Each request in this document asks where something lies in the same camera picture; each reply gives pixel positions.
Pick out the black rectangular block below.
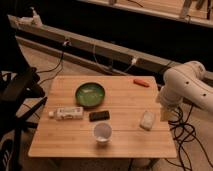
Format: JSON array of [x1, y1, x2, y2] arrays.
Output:
[[89, 111, 110, 122]]

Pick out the green ceramic bowl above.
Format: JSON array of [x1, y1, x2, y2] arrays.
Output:
[[75, 82, 105, 108]]

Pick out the white sponge block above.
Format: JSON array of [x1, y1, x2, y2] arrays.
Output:
[[140, 111, 155, 130]]

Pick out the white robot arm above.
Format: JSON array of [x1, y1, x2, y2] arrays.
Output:
[[156, 61, 213, 121]]

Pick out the black tripod stand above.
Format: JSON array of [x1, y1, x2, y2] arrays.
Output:
[[0, 68, 47, 171]]

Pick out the white plastic bottle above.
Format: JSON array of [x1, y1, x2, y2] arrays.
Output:
[[48, 107, 83, 120]]

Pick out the white spray bottle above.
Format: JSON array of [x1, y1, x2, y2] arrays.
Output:
[[31, 7, 43, 27]]

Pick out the wooden table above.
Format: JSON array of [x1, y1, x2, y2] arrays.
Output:
[[28, 76, 177, 158]]

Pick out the orange marker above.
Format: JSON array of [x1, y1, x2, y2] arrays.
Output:
[[133, 79, 150, 87]]

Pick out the grey metal rail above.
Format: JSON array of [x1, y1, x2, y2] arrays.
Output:
[[7, 14, 213, 84]]

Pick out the black floor cables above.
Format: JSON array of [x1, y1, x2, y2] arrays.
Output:
[[165, 103, 213, 171]]

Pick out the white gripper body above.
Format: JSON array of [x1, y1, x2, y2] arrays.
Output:
[[156, 87, 183, 110]]

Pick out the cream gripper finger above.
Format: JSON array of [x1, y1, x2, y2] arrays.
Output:
[[160, 107, 173, 121]]

